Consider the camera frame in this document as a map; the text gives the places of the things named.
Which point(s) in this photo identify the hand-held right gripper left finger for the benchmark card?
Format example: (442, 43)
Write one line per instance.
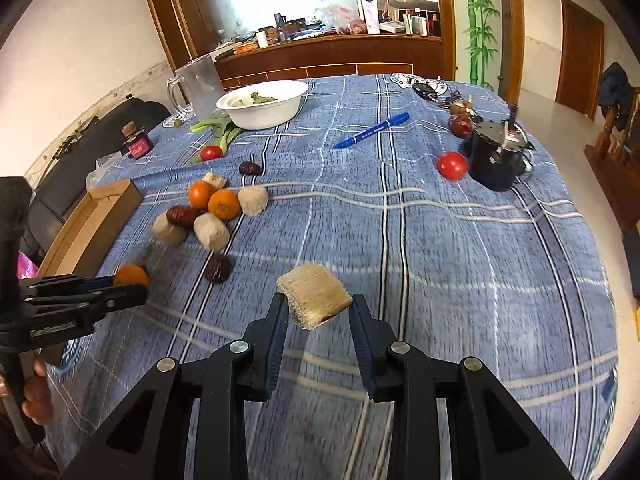
(277, 340)

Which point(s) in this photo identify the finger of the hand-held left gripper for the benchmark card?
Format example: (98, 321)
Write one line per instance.
(125, 296)
(75, 283)

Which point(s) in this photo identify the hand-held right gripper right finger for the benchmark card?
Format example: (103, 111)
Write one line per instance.
(362, 345)

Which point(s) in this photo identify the small orange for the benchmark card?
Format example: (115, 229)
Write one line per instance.
(131, 275)

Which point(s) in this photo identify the beige rectangular cake block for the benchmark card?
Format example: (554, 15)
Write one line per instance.
(315, 292)

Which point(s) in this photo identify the brown cardboard box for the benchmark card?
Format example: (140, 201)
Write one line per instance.
(107, 205)

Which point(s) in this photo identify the dark wrinkled date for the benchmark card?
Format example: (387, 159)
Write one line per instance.
(249, 168)
(218, 267)

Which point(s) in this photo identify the red date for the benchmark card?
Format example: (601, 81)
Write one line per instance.
(179, 216)
(460, 126)

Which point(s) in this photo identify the person's left hand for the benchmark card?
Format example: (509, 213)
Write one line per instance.
(37, 400)

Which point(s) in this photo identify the pink packet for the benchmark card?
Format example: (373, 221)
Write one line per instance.
(24, 266)

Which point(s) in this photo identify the crumpled clear plastic bag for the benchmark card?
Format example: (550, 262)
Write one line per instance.
(102, 170)

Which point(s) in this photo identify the blue plaid tablecloth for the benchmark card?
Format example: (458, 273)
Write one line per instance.
(350, 220)

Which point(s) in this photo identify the large orange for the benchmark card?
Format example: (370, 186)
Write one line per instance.
(201, 195)
(225, 206)

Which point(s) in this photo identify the black sofa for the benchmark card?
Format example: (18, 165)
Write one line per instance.
(100, 145)

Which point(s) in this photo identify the small beige round cake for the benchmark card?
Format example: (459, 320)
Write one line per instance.
(214, 180)

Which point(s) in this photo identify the small red corked bottle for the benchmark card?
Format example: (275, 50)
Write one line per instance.
(138, 144)

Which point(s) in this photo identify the red tomato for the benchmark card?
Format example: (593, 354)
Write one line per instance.
(452, 166)
(211, 153)

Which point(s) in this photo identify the green bok choy leaf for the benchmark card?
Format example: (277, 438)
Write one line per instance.
(222, 140)

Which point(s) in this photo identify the pale-stemmed bok choy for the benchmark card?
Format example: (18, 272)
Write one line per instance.
(207, 124)

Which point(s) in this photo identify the blue marker pen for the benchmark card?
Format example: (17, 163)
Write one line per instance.
(370, 131)

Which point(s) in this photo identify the clear plastic mug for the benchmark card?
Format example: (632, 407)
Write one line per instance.
(200, 85)

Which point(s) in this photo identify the white bowl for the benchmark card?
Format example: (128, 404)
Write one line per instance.
(270, 115)

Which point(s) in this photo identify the black cylindrical container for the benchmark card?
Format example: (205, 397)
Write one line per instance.
(492, 160)

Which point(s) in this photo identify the green leaf scrap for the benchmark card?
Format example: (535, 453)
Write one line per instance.
(262, 98)

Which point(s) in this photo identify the brown nut charms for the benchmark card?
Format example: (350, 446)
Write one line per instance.
(461, 108)

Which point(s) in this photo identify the bunch of keys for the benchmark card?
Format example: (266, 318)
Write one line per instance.
(427, 92)

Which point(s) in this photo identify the wooden counter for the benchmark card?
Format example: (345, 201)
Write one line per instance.
(325, 55)

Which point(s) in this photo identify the white cup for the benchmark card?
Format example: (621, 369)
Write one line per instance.
(262, 40)

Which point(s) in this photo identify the wooden chair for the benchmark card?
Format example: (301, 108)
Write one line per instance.
(607, 170)

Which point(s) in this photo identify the black bottle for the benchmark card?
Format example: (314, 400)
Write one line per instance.
(280, 27)

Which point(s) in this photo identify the clear plastic bag with food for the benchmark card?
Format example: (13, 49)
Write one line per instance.
(340, 19)

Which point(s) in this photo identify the dark jacket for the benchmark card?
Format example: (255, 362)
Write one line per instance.
(614, 87)

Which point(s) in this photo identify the wooden door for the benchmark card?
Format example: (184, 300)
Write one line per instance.
(580, 55)

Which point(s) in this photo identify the green bamboo wall sticker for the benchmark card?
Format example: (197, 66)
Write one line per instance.
(477, 25)

